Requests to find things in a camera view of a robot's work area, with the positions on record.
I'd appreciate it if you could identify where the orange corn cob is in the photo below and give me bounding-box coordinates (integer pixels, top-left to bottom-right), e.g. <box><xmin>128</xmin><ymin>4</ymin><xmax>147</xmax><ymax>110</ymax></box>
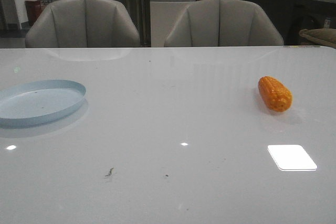
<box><xmin>258</xmin><ymin>76</ymin><xmax>293</xmax><ymax>112</ymax></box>

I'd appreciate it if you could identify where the light blue round plate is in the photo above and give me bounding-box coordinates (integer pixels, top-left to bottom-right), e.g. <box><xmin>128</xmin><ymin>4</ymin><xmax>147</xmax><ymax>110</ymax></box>
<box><xmin>1</xmin><ymin>80</ymin><xmax>86</xmax><ymax>127</ymax></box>

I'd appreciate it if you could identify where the small debris scrap on table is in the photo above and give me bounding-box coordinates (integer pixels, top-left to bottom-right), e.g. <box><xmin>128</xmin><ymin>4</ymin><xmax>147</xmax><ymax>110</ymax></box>
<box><xmin>105</xmin><ymin>167</ymin><xmax>114</xmax><ymax>177</ymax></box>

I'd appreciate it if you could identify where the right beige upholstered chair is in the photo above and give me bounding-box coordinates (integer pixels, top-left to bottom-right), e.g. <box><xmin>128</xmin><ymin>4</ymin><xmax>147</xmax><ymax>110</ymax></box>
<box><xmin>164</xmin><ymin>0</ymin><xmax>284</xmax><ymax>47</ymax></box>

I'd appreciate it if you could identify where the beige upholstered chair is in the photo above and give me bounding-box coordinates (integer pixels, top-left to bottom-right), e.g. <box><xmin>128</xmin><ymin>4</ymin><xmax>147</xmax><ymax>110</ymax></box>
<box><xmin>25</xmin><ymin>0</ymin><xmax>140</xmax><ymax>48</ymax></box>
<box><xmin>164</xmin><ymin>0</ymin><xmax>284</xmax><ymax>47</ymax></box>

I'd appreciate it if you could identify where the left beige upholstered chair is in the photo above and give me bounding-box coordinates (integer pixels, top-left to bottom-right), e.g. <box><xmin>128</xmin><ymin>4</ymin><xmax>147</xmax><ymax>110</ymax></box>
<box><xmin>25</xmin><ymin>0</ymin><xmax>140</xmax><ymax>48</ymax></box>

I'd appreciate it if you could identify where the red bin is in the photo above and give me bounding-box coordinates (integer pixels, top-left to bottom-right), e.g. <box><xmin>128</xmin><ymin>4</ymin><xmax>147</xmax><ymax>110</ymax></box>
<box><xmin>25</xmin><ymin>0</ymin><xmax>42</xmax><ymax>26</ymax></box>

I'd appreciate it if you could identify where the tan cushion at right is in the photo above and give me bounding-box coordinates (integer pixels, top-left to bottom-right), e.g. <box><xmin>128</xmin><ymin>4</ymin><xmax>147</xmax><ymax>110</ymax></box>
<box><xmin>299</xmin><ymin>28</ymin><xmax>335</xmax><ymax>48</ymax></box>

